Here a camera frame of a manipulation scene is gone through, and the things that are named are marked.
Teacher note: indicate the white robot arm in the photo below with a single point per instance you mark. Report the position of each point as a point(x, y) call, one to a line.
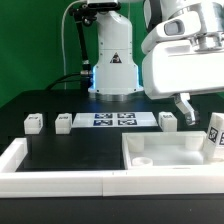
point(115, 72)

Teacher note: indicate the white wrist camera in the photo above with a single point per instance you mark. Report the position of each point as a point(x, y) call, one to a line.
point(181, 27)

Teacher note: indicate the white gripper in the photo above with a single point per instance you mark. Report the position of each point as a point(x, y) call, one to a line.
point(174, 68)

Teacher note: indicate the white sheet with fiducial markers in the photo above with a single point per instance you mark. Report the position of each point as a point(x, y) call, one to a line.
point(114, 119)

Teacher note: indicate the white square tabletop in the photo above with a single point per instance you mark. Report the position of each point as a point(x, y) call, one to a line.
point(145, 150)

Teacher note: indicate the white U-shaped obstacle fence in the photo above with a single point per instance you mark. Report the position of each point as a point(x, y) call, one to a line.
point(139, 177)

